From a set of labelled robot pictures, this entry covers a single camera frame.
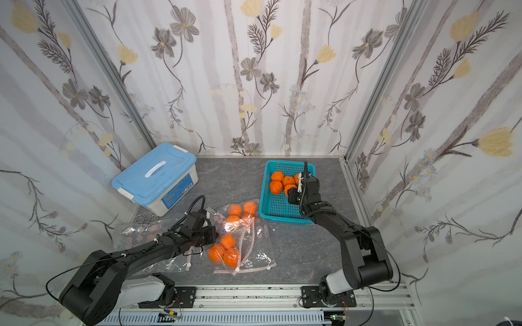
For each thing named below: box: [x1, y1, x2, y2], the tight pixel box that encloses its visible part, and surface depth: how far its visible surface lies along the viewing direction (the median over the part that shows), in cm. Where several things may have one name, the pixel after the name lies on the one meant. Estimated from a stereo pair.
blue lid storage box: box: [111, 141, 200, 217], surface depth 92 cm
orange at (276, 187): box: [269, 179, 284, 195], surface depth 103 cm
